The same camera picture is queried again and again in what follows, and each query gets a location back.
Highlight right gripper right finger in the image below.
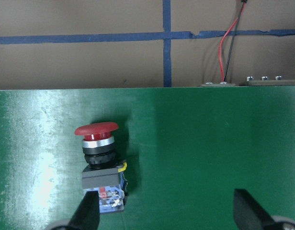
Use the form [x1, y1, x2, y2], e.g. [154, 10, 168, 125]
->
[233, 189, 276, 230]

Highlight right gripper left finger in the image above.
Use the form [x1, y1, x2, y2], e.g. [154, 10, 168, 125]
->
[68, 191, 100, 230]

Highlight red mushroom push button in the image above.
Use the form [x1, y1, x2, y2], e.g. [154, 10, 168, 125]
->
[74, 122, 128, 214]

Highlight green conveyor belt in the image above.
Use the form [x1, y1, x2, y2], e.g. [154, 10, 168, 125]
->
[0, 86, 295, 230]

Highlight red black motor wire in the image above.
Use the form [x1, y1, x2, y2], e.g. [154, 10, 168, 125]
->
[218, 0, 248, 82]

